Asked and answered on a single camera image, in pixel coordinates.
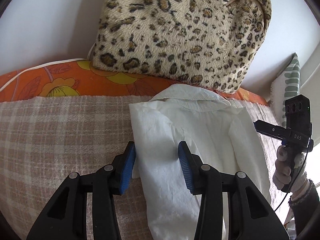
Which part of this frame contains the white shirt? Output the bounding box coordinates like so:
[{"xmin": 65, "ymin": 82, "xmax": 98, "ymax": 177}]
[{"xmin": 129, "ymin": 84, "xmax": 271, "ymax": 239}]

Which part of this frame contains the right hand grey glove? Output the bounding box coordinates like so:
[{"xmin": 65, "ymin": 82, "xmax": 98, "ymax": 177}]
[{"xmin": 273, "ymin": 146, "xmax": 310, "ymax": 194}]

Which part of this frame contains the orange floral bed sheet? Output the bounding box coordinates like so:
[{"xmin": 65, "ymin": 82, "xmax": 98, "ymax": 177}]
[{"xmin": 0, "ymin": 60, "xmax": 270, "ymax": 106}]

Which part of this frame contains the right forearm black sleeve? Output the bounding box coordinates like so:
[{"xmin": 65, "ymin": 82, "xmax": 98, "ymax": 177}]
[{"xmin": 289, "ymin": 179, "xmax": 319, "ymax": 237}]

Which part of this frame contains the leopard print plush bag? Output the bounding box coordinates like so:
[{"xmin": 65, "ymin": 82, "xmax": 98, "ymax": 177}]
[{"xmin": 93, "ymin": 0, "xmax": 272, "ymax": 94}]

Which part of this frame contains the green striped white pillow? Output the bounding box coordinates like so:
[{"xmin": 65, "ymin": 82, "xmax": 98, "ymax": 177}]
[{"xmin": 270, "ymin": 53, "xmax": 300, "ymax": 127}]

